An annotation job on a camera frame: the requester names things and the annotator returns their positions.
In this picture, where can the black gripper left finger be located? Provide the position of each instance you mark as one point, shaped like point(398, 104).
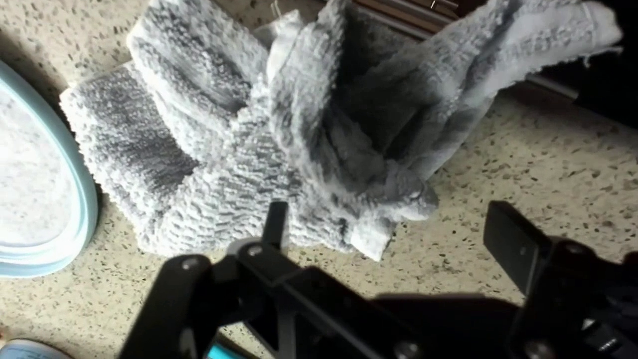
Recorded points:
point(299, 306)

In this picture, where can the black stove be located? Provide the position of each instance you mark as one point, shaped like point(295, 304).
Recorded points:
point(598, 86)

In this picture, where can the grey fluffy towel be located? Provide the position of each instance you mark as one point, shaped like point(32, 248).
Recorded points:
point(231, 166)

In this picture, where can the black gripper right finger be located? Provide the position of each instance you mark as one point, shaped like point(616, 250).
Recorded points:
point(578, 300)

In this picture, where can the light blue plate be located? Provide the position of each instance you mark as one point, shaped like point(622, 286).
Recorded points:
point(32, 186)

